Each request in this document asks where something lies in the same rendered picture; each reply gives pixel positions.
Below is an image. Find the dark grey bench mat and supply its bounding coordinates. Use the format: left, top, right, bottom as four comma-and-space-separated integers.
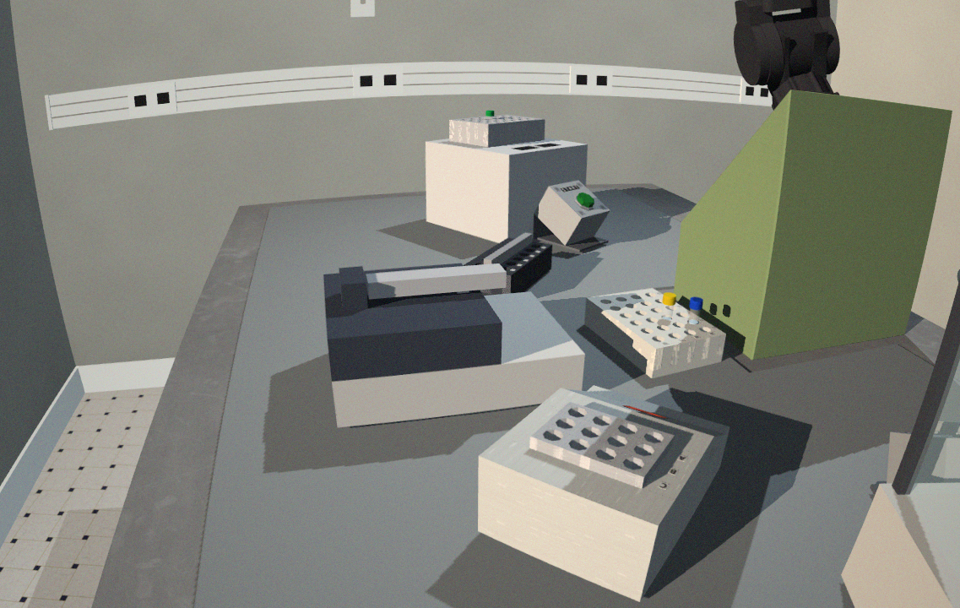
194, 187, 934, 608

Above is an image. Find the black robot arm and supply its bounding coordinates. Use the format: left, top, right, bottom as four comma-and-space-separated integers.
734, 0, 840, 110

